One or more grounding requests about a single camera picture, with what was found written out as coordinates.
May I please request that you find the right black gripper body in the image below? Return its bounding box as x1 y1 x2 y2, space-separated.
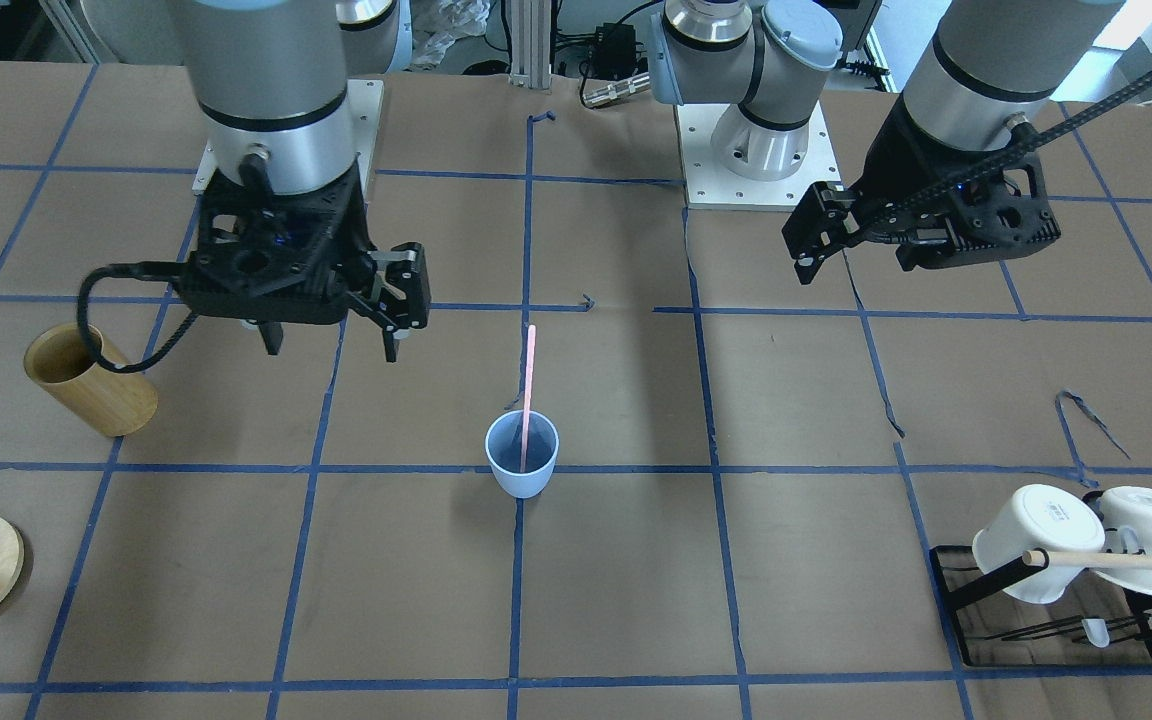
174 164 378 325

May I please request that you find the aluminium frame post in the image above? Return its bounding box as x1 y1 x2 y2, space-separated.
500 1 554 94

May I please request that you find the pink chopstick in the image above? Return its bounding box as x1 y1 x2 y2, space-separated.
518 324 538 473

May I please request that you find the light blue plastic cup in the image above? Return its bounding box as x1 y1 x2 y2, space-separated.
484 410 561 500

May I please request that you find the black wire mug rack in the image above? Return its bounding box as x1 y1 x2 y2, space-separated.
931 488 1152 667

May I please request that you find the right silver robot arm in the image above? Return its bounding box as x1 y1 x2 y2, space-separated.
76 1 431 374

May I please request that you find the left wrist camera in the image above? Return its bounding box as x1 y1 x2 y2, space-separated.
782 181 865 285

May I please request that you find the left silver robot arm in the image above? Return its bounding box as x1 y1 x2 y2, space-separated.
649 1 1120 285

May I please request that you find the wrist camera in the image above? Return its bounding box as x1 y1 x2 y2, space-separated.
365 242 431 334
782 181 865 285

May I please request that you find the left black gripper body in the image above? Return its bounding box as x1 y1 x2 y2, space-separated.
858 99 1059 272

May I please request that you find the bamboo chopstick holder cup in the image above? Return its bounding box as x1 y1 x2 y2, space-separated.
23 323 159 437

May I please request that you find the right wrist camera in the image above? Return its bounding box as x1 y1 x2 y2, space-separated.
365 242 431 334

